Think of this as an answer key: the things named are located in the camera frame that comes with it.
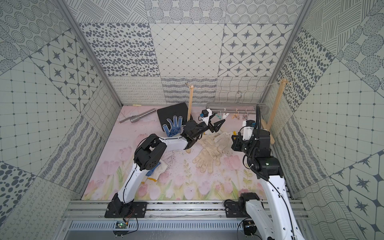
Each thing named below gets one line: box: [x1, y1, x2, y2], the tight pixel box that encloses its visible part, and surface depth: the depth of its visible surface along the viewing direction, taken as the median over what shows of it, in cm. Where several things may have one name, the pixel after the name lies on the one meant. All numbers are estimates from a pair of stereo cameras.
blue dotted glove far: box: [162, 115, 186, 137], surface depth 106 cm
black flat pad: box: [157, 102, 189, 132], surface depth 112 cm
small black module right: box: [243, 220, 258, 236], surface depth 73 cm
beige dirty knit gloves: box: [192, 131, 233, 174], surface depth 93 cm
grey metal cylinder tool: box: [119, 108, 157, 124], surface depth 113 cm
